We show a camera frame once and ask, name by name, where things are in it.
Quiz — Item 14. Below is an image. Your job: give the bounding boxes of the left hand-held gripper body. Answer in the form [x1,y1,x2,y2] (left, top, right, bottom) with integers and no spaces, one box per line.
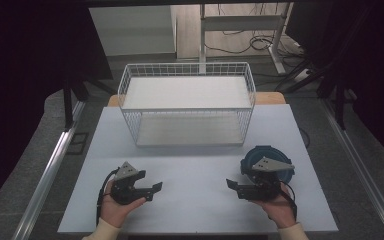
[109,161,148,206]

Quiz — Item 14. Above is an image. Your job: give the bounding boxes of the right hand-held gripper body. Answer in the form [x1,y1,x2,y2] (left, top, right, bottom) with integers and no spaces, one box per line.
[240,156,296,202]

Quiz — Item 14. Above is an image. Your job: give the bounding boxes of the person's left hand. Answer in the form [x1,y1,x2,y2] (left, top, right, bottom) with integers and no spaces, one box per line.
[99,180,148,230]

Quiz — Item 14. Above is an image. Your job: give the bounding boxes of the person's right hand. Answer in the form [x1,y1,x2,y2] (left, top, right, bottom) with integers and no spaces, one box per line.
[249,183,298,230]

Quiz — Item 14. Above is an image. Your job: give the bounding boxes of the blue bowl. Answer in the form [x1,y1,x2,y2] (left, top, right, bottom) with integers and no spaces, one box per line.
[239,144,296,185]

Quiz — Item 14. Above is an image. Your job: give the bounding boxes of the wooden table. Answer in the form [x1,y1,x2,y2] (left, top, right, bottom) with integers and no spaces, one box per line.
[107,91,287,108]

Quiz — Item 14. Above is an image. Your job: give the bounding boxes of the black stand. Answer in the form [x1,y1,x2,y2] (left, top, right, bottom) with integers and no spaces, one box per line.
[61,74,118,132]
[281,59,359,131]

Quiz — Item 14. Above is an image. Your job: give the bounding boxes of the white power strip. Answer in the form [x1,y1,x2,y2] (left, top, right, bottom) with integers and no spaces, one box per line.
[292,67,315,83]

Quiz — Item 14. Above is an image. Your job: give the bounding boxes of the left hand-held gripper cable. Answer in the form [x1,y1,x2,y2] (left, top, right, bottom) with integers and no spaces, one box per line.
[95,167,120,228]

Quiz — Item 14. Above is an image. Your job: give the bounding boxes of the hand-held gripper cable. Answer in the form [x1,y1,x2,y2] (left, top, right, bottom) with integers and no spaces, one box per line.
[95,167,120,228]
[279,180,299,222]

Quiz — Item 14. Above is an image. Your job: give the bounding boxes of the right hand-held gripper cable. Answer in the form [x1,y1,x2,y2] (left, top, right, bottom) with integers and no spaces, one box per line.
[279,180,299,222]

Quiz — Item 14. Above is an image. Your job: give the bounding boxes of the black square frame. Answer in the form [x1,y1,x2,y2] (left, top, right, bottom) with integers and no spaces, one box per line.
[66,131,90,156]

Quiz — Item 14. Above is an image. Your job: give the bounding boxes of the metal rail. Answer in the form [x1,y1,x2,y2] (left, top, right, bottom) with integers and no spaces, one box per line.
[11,99,87,240]
[319,98,384,240]

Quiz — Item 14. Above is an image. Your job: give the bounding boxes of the white wire shelf rack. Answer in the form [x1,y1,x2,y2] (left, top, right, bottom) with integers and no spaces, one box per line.
[117,61,257,148]

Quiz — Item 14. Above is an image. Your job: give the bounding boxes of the black floor cables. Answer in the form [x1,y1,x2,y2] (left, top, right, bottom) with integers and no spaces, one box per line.
[203,29,311,93]

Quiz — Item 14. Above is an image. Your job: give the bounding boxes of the white desk frame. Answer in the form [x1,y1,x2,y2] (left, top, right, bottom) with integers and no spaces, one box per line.
[198,2,295,75]

